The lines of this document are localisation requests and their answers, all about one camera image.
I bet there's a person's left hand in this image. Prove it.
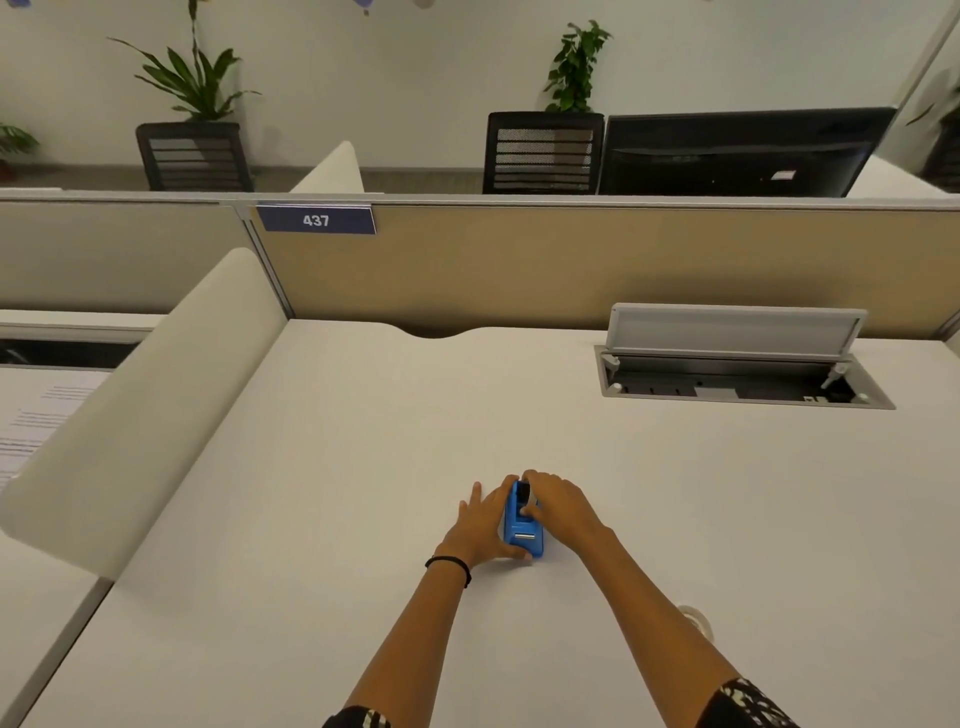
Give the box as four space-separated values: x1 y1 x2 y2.
435 474 534 570

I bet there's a person's right hand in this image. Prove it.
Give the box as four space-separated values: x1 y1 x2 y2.
519 470 616 559

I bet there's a blue tape dispenser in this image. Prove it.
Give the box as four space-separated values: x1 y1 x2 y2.
500 474 547 563

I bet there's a person's left forearm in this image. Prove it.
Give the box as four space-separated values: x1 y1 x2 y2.
339 556 472 728

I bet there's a person's right forearm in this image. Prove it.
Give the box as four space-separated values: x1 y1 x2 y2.
576 526 745 728

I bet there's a black wristband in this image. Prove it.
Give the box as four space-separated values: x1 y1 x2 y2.
424 555 474 590

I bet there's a white tape roll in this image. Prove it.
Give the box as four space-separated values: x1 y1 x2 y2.
675 603 714 640

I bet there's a black white patterned sleeve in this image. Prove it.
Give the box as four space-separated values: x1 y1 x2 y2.
322 705 393 728
693 678 801 728

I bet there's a beige partition panel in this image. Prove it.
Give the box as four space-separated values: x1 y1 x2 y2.
238 196 960 340

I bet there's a black mesh office chair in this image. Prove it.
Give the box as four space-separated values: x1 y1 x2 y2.
135 121 255 193
481 111 606 196

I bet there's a blue number sign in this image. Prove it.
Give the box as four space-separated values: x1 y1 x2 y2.
255 203 378 237

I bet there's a white curved desk divider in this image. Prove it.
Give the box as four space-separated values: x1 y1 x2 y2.
289 140 367 195
0 247 291 583

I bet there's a black computer monitor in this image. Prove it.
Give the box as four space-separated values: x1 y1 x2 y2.
597 106 900 198

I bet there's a small-leaved potted plant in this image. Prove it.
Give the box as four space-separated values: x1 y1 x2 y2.
543 19 614 115

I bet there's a printed paper sheet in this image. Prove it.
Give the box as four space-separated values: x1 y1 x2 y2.
0 366 114 492

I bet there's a grey partition panel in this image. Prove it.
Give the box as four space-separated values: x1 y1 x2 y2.
0 189 290 316

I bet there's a long-leaved potted plant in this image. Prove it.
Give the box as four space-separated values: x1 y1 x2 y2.
108 0 263 126

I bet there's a grey desk cable box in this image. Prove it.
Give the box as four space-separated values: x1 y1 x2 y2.
594 303 898 411

